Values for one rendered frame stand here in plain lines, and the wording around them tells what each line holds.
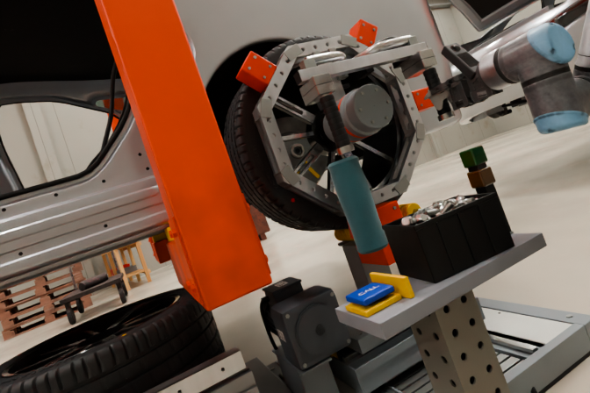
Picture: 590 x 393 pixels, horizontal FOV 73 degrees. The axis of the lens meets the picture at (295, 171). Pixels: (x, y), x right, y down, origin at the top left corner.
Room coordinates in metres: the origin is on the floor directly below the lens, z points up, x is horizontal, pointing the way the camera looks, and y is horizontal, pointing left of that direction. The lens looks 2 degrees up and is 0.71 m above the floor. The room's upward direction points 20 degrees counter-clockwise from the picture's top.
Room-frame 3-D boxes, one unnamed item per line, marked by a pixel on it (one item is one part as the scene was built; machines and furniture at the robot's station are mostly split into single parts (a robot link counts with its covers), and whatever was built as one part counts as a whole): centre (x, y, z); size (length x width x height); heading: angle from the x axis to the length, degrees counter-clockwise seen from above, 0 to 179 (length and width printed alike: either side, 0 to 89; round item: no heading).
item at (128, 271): (7.99, 3.83, 1.03); 2.17 x 0.58 x 2.06; 30
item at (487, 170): (0.91, -0.39, 0.59); 0.04 x 0.04 x 0.04; 23
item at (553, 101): (0.84, -0.57, 0.69); 0.12 x 0.09 x 0.12; 113
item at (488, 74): (0.92, -0.53, 0.81); 0.10 x 0.05 x 0.09; 113
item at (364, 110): (1.19, -0.23, 0.85); 0.21 x 0.14 x 0.14; 23
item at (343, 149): (0.97, -0.13, 0.83); 0.04 x 0.04 x 0.16
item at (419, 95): (1.38, -0.49, 0.85); 0.09 x 0.08 x 0.07; 113
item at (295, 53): (1.25, -0.20, 0.85); 0.54 x 0.07 x 0.54; 113
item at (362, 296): (0.77, -0.06, 0.47); 0.07 x 0.07 x 0.02; 23
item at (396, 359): (1.41, -0.13, 0.13); 0.50 x 0.36 x 0.10; 113
